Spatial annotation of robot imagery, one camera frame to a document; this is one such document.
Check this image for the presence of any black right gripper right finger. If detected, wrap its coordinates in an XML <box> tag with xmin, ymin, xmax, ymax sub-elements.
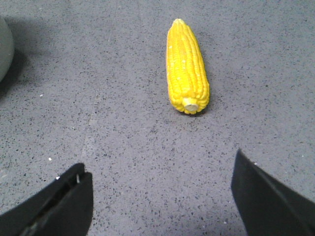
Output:
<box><xmin>231</xmin><ymin>150</ymin><xmax>315</xmax><ymax>236</ymax></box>

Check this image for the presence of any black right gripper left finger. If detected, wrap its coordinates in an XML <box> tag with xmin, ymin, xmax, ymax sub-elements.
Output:
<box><xmin>0</xmin><ymin>163</ymin><xmax>94</xmax><ymax>236</ymax></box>

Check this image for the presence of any yellow corn cob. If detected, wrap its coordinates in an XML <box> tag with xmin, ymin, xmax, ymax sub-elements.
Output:
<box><xmin>165</xmin><ymin>19</ymin><xmax>210</xmax><ymax>115</ymax></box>

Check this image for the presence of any pale green electric cooking pot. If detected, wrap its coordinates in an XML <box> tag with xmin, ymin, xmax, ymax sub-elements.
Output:
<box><xmin>0</xmin><ymin>17</ymin><xmax>15</xmax><ymax>81</ymax></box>

